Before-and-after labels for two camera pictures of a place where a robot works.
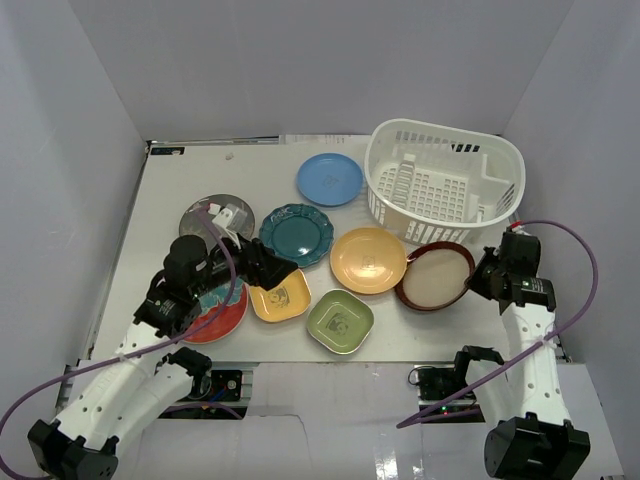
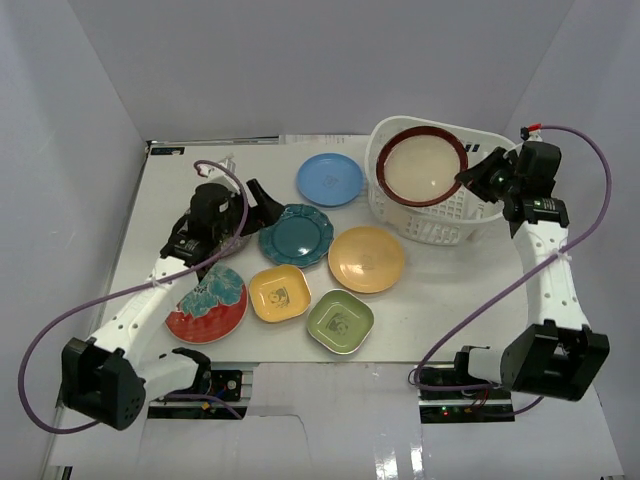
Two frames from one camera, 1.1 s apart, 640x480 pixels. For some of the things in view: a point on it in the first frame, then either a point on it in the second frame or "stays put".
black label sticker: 167,150 stays put
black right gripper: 476,284 to 476,180
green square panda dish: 340,320 stays put
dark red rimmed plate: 437,275 to 418,166
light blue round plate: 330,179 stays put
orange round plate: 368,260 stays put
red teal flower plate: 230,320 stays put
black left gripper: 255,258 to 248,209
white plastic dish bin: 437,185 stays put
